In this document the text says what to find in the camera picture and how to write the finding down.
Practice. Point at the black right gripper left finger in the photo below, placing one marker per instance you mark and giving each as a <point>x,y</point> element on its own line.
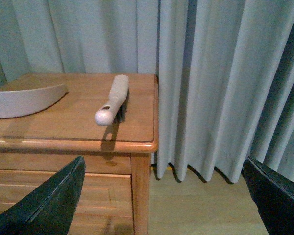
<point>49,209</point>

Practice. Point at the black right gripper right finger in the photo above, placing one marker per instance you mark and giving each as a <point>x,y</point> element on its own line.
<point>273,195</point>

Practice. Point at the beige plastic dustpan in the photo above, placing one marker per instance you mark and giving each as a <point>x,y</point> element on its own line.
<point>20,103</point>

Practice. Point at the beige hand brush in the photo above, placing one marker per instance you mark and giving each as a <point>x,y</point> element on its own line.
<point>114,110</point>

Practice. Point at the wooden nightstand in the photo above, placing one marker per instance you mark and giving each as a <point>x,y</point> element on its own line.
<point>115,194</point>

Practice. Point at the light blue curtain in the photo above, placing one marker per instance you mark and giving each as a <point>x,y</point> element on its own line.
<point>225,68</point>

